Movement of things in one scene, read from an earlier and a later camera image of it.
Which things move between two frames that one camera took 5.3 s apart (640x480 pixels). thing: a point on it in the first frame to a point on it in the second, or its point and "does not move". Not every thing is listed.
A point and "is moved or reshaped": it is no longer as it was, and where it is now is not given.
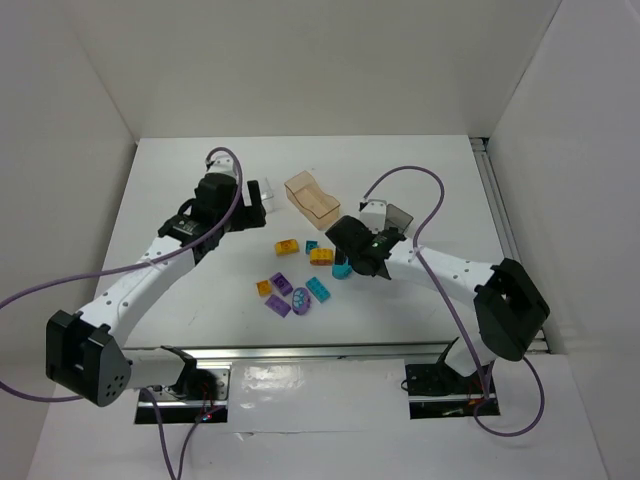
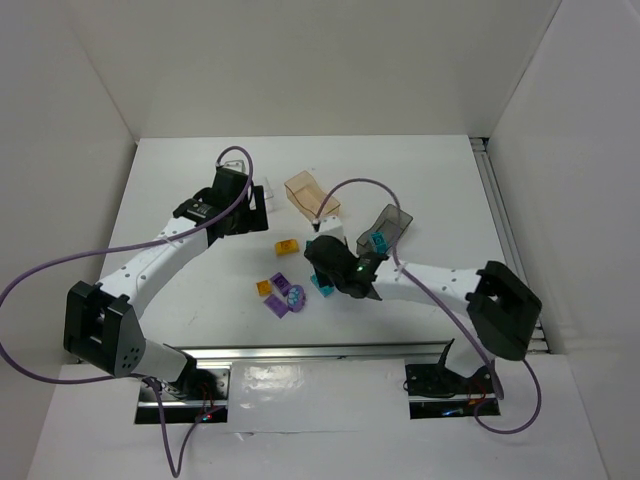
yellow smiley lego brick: (287, 247) does not move
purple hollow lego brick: (281, 284) does not move
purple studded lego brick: (278, 305) does not move
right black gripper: (347, 239) to (320, 272)
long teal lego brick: (318, 290) is moved or reshaped
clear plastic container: (267, 195) does not move
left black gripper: (248, 212) does not move
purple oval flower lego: (301, 300) is moved or reshaped
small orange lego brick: (263, 288) does not move
